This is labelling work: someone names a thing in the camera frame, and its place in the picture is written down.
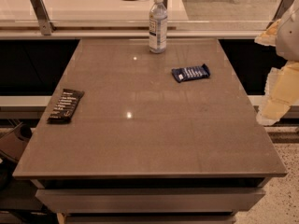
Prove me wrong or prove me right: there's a clear plastic water bottle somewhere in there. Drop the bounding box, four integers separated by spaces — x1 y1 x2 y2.
149 0 167 53

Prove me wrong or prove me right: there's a left metal rail bracket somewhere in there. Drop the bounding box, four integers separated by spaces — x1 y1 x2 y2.
30 0 54 35

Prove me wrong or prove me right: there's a right metal rail bracket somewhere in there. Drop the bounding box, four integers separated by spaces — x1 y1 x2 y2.
272 0 294 21

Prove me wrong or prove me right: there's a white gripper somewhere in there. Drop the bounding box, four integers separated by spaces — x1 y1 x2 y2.
254 0 299 126

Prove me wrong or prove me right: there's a blue rxbar blueberry wrapper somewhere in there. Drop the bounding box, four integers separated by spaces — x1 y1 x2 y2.
171 64 210 83

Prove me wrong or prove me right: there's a black rxbar chocolate wrapper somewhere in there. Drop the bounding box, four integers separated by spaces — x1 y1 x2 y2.
47 89 84 124

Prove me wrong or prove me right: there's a grey drawer front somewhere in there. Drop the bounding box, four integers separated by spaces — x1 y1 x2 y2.
36 188 265 214

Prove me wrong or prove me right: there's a metal rail bracket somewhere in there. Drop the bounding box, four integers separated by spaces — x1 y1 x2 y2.
30 0 54 35
272 0 294 21

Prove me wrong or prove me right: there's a dark object at left floor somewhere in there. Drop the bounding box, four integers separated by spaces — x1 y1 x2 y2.
0 123 32 163

